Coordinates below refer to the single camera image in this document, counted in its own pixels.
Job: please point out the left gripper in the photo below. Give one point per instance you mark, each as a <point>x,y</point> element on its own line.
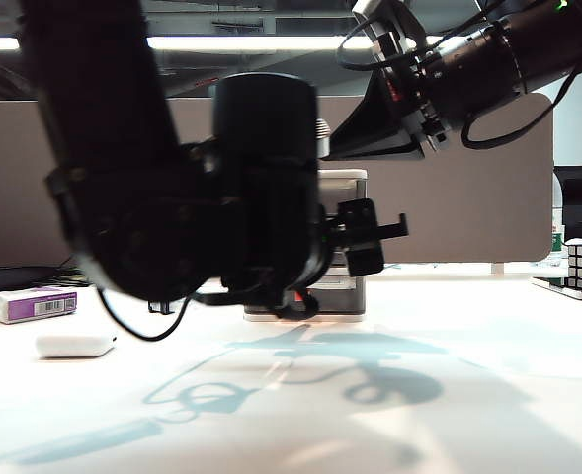
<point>362,227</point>

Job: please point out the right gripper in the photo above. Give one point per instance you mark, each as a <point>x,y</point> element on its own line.
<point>414,99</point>

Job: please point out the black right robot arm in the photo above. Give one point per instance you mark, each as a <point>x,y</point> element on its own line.
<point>493,54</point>

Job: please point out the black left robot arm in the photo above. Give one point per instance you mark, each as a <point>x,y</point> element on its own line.
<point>122,173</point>

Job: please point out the grey drawer, white sheet inside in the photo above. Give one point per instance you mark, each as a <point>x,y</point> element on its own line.
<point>340,298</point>

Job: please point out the brown desk partition panel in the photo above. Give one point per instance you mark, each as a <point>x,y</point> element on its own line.
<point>468,197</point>

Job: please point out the long ceiling light strip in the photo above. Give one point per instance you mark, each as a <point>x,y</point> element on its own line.
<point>221,43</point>

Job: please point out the clear bottle green label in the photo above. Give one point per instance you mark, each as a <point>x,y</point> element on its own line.
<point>557,242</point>

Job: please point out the white board under cube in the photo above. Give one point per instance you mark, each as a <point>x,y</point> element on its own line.
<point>550,285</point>

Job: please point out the white rounded charging case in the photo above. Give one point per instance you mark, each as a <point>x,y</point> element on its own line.
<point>73,345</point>

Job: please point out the purple and white box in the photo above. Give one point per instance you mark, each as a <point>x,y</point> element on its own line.
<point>19,307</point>

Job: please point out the white drawer cabinet frame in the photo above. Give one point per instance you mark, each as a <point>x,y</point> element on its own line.
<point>342,174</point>

